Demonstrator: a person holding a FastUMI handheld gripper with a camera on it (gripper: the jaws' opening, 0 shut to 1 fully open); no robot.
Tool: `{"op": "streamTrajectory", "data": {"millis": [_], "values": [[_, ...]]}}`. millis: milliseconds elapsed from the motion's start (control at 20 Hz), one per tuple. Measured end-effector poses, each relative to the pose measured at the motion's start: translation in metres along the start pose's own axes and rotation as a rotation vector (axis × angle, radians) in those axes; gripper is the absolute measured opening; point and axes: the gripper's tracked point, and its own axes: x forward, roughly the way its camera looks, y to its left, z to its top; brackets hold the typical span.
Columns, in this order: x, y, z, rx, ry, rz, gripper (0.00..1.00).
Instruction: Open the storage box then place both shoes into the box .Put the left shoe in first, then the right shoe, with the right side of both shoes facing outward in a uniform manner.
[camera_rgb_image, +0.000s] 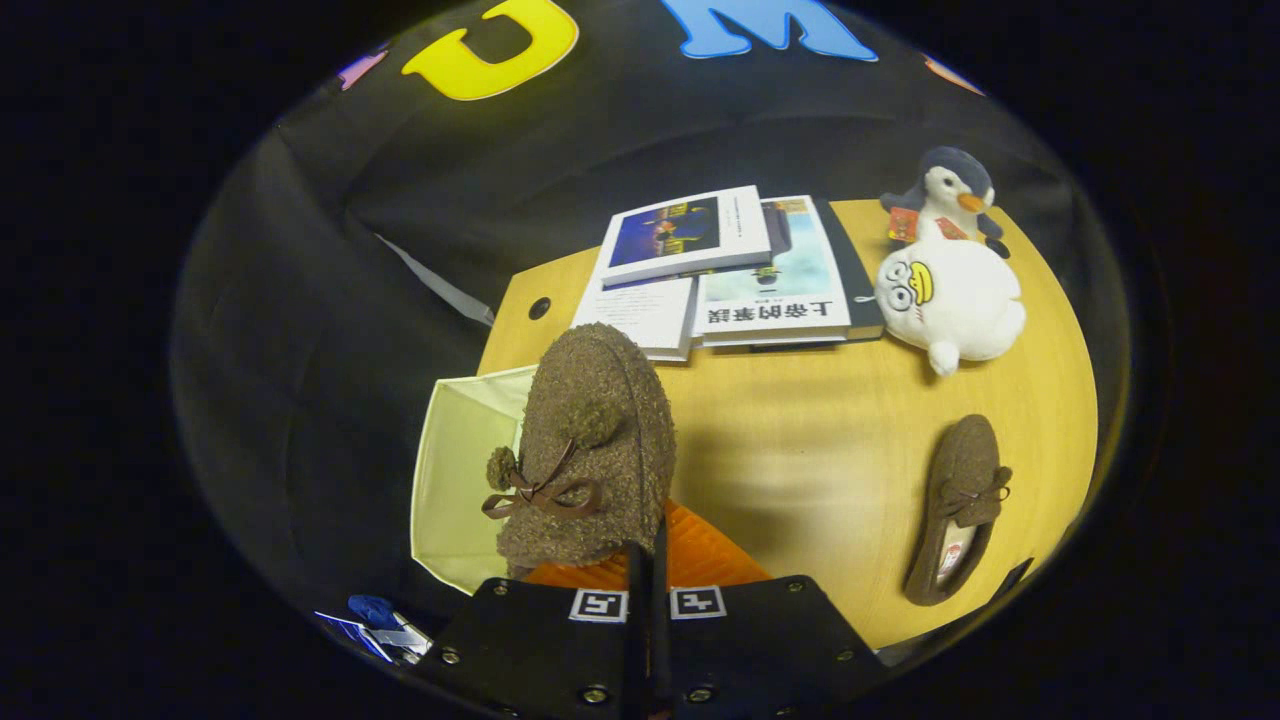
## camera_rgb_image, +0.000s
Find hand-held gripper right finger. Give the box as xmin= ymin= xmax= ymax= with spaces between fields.
xmin=652 ymin=500 xmax=886 ymax=720

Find grey penguin plush toy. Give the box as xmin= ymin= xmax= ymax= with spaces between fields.
xmin=880 ymin=146 xmax=1011 ymax=259

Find blue and white packet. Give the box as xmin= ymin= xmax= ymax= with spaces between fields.
xmin=315 ymin=595 xmax=433 ymax=663

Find pale green fabric storage box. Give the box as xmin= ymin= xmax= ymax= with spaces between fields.
xmin=411 ymin=365 xmax=541 ymax=596

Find book with pale sky cover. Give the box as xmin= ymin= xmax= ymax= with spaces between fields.
xmin=692 ymin=195 xmax=853 ymax=348

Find brown fuzzy shoe with bow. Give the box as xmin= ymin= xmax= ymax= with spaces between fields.
xmin=482 ymin=322 xmax=678 ymax=581
xmin=905 ymin=415 xmax=1013 ymax=607

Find white duck plush toy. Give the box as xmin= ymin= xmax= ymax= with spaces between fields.
xmin=875 ymin=235 xmax=1027 ymax=377

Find book with dark blue cover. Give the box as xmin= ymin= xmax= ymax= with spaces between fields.
xmin=598 ymin=185 xmax=773 ymax=289

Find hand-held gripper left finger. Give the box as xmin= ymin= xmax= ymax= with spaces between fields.
xmin=415 ymin=540 xmax=649 ymax=720

